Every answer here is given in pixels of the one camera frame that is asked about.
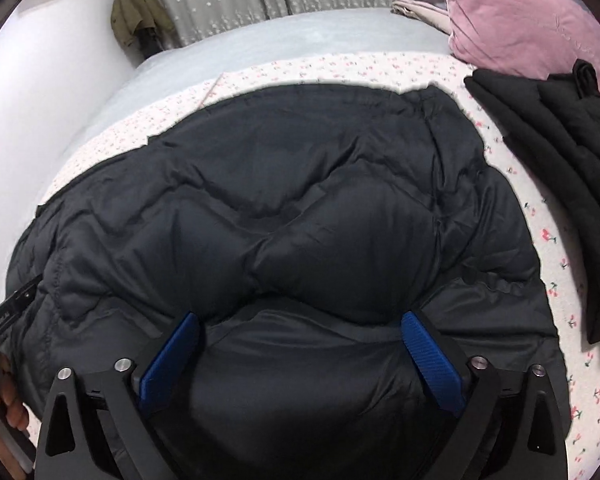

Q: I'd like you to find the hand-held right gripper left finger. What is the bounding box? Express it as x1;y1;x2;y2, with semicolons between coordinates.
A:
34;311;201;480

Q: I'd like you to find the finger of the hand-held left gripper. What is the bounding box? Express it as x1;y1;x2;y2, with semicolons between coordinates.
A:
10;275;42;312

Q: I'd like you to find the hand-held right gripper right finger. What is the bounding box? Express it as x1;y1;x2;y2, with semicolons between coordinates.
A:
401;310;568;480

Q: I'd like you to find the black quilted jacket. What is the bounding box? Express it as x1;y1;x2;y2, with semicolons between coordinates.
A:
2;84;573;480

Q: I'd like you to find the person's left hand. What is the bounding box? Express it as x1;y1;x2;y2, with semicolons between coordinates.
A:
0;352;29;431

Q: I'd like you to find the cherry print bed mat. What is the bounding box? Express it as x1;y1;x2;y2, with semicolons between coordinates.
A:
37;52;600;476

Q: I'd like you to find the folded black garment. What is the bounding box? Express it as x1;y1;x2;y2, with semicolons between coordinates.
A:
464;59;600;346

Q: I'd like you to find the hanging olive green jacket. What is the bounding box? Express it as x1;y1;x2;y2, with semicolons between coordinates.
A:
110;0;178;58

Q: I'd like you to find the grey bed sheet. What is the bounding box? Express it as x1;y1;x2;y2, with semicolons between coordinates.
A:
87;7;456;151

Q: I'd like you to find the folded blankets stack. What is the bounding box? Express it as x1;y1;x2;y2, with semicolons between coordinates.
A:
391;0;453;36

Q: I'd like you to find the pink velvet pillow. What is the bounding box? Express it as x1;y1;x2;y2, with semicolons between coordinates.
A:
437;0;600;81

